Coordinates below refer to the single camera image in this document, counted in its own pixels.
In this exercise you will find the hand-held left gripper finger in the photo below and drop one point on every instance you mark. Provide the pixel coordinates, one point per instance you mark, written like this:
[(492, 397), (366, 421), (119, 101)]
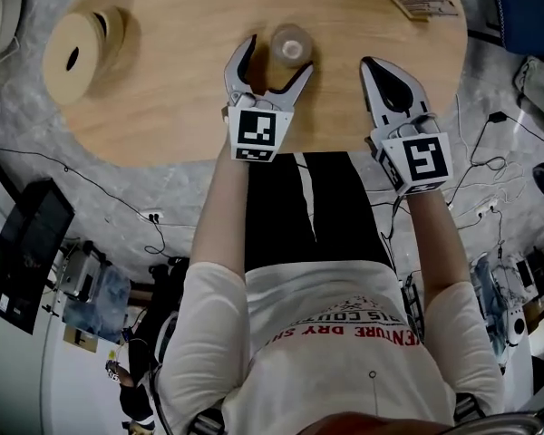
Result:
[(294, 91), (233, 73)]

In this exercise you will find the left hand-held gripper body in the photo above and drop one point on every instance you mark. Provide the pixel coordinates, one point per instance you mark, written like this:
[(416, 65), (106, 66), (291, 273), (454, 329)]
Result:
[(256, 134)]

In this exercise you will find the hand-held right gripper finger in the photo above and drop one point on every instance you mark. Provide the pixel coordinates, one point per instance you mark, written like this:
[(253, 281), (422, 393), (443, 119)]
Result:
[(374, 107), (417, 98)]

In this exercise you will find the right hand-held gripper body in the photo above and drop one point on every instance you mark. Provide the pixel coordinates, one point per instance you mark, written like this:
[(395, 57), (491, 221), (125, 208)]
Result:
[(421, 157)]

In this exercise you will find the person's right forearm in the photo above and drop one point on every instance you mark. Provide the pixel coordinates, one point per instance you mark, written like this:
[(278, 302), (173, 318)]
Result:
[(437, 247)]

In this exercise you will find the person's left forearm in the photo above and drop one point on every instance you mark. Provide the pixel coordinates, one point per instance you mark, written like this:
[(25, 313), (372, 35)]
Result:
[(220, 215)]

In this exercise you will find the light wooden coffee table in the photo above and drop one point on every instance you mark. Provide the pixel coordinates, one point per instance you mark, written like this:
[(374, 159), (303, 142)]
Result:
[(186, 107)]

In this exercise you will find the white power strip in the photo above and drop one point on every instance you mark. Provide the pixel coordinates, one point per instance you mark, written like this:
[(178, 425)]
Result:
[(487, 206), (152, 216)]

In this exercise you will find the black power adapter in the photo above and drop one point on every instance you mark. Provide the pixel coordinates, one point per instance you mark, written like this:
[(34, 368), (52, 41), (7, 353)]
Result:
[(498, 118)]

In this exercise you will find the person's black trousers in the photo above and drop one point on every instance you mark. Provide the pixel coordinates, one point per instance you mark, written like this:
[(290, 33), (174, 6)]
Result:
[(340, 215)]

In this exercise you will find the blue chair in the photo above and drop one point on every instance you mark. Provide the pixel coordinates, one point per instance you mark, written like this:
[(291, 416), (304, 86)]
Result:
[(526, 7)]

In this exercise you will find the round wooden tray stack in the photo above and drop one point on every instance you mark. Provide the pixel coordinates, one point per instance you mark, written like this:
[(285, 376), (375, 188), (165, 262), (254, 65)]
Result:
[(72, 61)]

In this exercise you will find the person's white printed shirt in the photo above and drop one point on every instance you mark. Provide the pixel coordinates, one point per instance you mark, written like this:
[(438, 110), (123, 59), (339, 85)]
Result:
[(326, 379)]

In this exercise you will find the black flat monitor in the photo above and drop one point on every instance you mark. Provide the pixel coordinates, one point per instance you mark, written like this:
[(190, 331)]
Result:
[(27, 252)]

